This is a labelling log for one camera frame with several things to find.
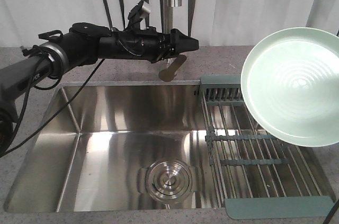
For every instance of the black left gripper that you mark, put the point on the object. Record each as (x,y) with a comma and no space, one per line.
(147,44)

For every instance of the light green round plate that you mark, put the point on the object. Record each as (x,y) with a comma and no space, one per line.
(289,83)

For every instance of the grey-green dish drying rack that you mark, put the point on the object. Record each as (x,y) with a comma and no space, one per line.
(256,175)

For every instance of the white pleated curtain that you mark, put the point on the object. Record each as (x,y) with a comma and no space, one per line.
(212,22)

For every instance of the stainless steel sink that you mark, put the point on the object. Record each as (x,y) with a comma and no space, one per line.
(88,156)

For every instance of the round steel sink drain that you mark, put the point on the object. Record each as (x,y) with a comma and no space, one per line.
(168,181)

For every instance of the brass faucet handle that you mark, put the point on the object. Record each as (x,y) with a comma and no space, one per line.
(168,74)

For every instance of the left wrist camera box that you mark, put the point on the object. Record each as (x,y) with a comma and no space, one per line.
(139,11)

